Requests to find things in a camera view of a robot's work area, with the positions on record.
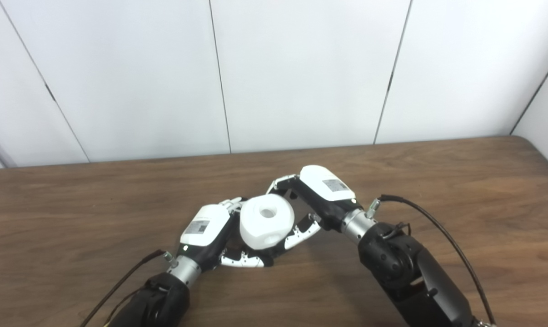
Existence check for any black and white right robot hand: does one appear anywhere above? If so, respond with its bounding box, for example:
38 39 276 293
266 165 361 250

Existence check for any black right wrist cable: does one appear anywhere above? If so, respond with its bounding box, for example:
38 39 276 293
367 194 497 327

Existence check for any black flanged holder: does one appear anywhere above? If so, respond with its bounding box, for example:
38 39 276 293
256 245 287 266

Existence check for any round white plastic piece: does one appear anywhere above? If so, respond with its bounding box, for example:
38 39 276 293
239 194 295 250

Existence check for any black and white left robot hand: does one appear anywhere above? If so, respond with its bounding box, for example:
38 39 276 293
176 197 274 273

